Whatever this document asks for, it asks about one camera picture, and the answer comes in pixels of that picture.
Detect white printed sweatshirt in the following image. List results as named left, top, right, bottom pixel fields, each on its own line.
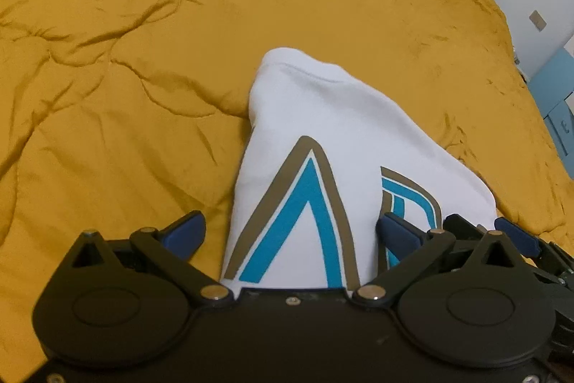
left=221, top=48, right=497, bottom=291

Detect mustard yellow quilt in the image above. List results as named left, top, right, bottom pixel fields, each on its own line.
left=1, top=0, right=573, bottom=382

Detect beige wall switch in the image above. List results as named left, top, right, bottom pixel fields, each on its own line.
left=529, top=10, right=547, bottom=32

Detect blue white wardrobe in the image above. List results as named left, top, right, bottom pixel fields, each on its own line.
left=528, top=38, right=574, bottom=178

